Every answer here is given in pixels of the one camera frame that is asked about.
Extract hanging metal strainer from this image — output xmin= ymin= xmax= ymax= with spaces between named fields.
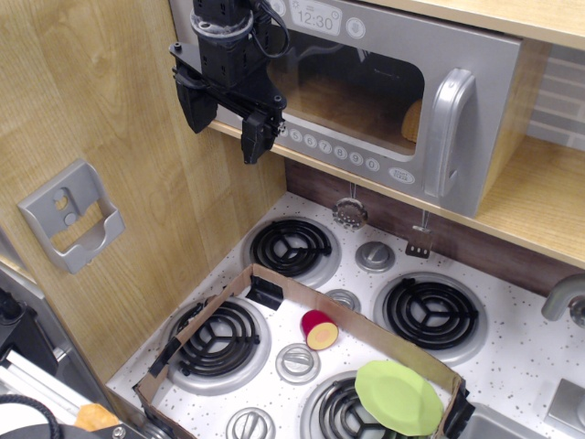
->
xmin=332 ymin=183 xmax=368 ymax=230

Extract grey wall phone holder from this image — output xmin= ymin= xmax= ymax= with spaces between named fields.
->
xmin=17 ymin=159 xmax=125 ymax=274

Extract front left black burner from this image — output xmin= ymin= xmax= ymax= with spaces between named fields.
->
xmin=175 ymin=301 xmax=265 ymax=379

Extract grey toy sink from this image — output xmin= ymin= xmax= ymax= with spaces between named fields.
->
xmin=461 ymin=379 xmax=584 ymax=438

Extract green toy plate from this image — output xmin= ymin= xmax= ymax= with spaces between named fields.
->
xmin=355 ymin=360 xmax=443 ymax=436

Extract orange object bottom left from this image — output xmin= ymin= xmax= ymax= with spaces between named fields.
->
xmin=73 ymin=403 xmax=120 ymax=432

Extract yellow toy corn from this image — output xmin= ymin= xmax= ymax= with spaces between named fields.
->
xmin=400 ymin=100 xmax=422 ymax=143

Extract grey toy faucet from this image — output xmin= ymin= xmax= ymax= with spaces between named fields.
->
xmin=541 ymin=274 xmax=584 ymax=328

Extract front right black burner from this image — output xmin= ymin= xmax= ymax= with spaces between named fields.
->
xmin=318 ymin=378 xmax=388 ymax=439

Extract black device left edge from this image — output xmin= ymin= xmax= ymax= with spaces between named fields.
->
xmin=1 ymin=289 xmax=59 ymax=376

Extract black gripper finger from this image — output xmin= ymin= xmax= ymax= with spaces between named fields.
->
xmin=241 ymin=111 xmax=279 ymax=165
xmin=175 ymin=68 xmax=218 ymax=134

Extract cardboard barrier frame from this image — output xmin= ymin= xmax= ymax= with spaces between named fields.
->
xmin=134 ymin=264 xmax=474 ymax=438

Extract red toy fruit half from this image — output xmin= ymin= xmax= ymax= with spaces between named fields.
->
xmin=301 ymin=310 xmax=339 ymax=350

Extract black braided cable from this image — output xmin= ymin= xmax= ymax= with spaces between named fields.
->
xmin=0 ymin=393 xmax=63 ymax=439

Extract grey stove knob front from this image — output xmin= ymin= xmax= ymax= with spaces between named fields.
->
xmin=226 ymin=407 xmax=276 ymax=439

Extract back left black burner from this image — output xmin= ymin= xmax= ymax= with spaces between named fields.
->
xmin=244 ymin=219 xmax=333 ymax=277

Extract grey stove knob middle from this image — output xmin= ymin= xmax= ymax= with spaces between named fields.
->
xmin=325 ymin=289 xmax=361 ymax=313

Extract black burner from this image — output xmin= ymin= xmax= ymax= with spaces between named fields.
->
xmin=318 ymin=378 xmax=388 ymax=439
xmin=244 ymin=219 xmax=333 ymax=277
xmin=381 ymin=277 xmax=479 ymax=350
xmin=175 ymin=301 xmax=265 ymax=379

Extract grey toy microwave door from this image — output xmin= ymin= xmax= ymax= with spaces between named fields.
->
xmin=170 ymin=1 xmax=523 ymax=217

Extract hanging metal spatula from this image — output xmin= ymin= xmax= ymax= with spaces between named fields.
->
xmin=405 ymin=210 xmax=433 ymax=259

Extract back right black burner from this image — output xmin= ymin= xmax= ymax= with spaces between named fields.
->
xmin=381 ymin=277 xmax=479 ymax=350

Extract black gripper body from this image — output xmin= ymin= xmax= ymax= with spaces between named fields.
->
xmin=169 ymin=8 xmax=288 ymax=122

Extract wooden shelf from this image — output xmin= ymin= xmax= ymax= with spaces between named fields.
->
xmin=197 ymin=128 xmax=584 ymax=275

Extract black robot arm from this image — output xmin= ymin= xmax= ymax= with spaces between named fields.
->
xmin=169 ymin=1 xmax=290 ymax=165

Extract grey stove knob centre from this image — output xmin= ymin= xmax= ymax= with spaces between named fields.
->
xmin=275 ymin=343 xmax=321 ymax=385

